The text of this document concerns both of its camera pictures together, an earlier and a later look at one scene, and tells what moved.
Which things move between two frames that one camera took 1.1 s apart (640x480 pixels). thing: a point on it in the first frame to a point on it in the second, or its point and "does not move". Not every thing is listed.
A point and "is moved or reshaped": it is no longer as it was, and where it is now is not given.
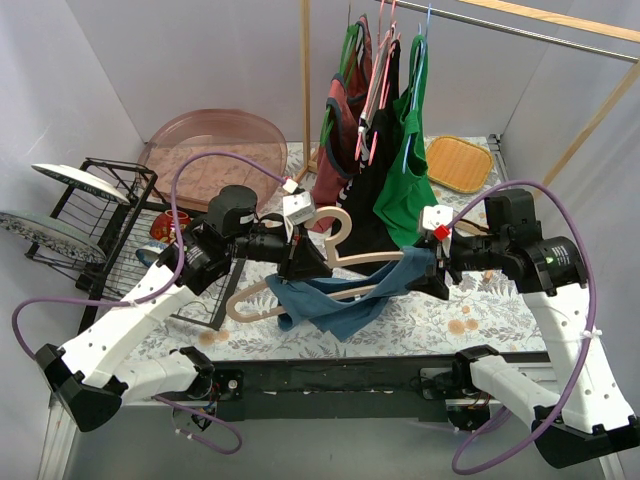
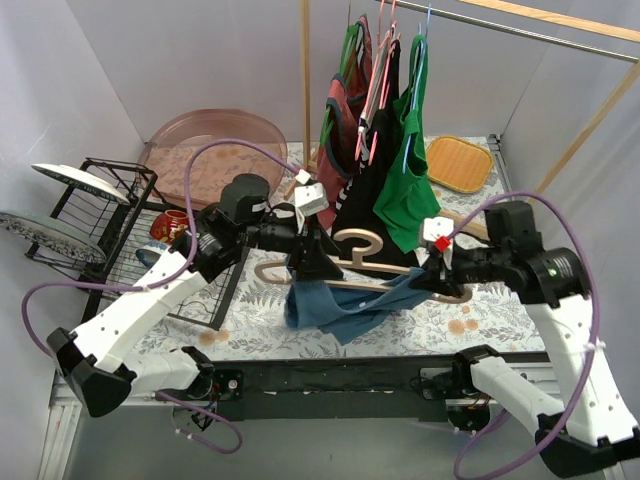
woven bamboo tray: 458,165 does not move
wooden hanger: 334,259 to 365,242
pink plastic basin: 200,179 does not move
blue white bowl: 148,253 does not move
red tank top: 339,154 does not move
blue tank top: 307,299 is moved or reshaped
